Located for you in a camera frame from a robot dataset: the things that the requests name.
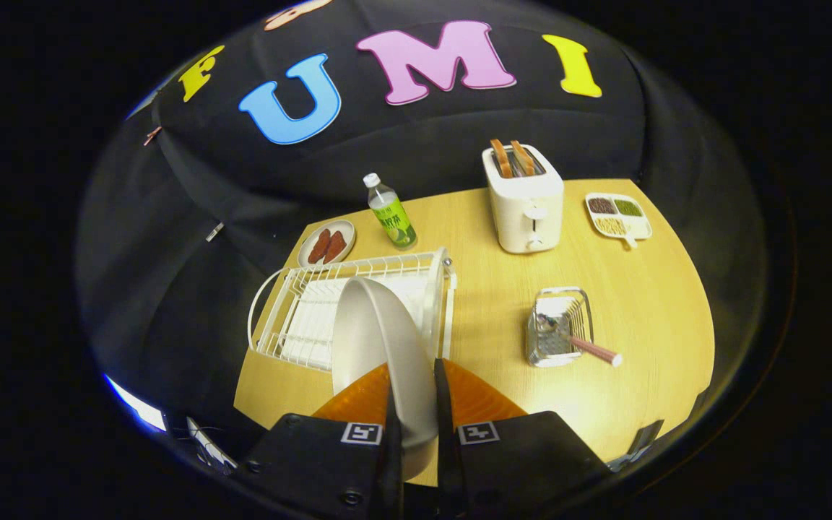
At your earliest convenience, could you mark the small white saucer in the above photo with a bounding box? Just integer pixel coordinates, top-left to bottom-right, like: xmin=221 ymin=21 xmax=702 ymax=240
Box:
xmin=298 ymin=220 xmax=357 ymax=268

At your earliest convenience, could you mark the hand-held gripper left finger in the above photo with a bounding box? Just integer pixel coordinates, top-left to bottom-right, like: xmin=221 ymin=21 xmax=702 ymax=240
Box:
xmin=239 ymin=361 xmax=404 ymax=520

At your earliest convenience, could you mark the computer monitor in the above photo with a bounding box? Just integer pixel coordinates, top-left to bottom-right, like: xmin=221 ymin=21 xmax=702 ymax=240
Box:
xmin=103 ymin=374 xmax=169 ymax=434

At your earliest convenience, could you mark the brown toast slice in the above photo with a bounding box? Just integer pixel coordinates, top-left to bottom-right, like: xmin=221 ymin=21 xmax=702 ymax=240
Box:
xmin=510 ymin=140 xmax=537 ymax=176
xmin=490 ymin=139 xmax=514 ymax=179

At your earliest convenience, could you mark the white toaster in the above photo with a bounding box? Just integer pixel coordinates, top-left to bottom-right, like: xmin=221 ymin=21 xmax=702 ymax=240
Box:
xmin=482 ymin=143 xmax=565 ymax=254

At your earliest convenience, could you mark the white device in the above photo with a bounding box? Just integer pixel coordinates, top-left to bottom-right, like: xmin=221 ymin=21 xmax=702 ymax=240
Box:
xmin=185 ymin=415 xmax=238 ymax=470

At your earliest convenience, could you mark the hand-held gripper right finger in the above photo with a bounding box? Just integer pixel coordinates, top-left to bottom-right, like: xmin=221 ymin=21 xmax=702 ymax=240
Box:
xmin=433 ymin=357 xmax=612 ymax=520

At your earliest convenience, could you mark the white wire dish rack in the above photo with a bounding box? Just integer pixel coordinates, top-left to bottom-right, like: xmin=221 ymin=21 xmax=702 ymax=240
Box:
xmin=247 ymin=247 xmax=458 ymax=373

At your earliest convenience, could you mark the green label drink bottle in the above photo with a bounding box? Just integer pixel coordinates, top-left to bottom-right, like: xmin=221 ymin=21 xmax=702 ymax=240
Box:
xmin=363 ymin=173 xmax=417 ymax=251

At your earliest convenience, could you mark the pink handled metal spoon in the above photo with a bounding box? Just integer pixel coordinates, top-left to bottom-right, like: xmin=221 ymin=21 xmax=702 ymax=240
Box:
xmin=536 ymin=314 xmax=623 ymax=368

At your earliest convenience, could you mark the white round plate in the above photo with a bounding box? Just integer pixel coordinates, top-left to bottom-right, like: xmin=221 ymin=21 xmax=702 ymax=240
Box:
xmin=331 ymin=277 xmax=440 ymax=482

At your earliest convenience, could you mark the white divided snack dish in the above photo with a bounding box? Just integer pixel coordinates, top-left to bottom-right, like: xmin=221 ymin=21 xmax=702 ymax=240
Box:
xmin=585 ymin=192 xmax=653 ymax=249

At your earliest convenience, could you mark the metal wire basket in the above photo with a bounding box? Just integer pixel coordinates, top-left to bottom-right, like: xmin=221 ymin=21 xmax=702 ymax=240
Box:
xmin=526 ymin=287 xmax=594 ymax=368

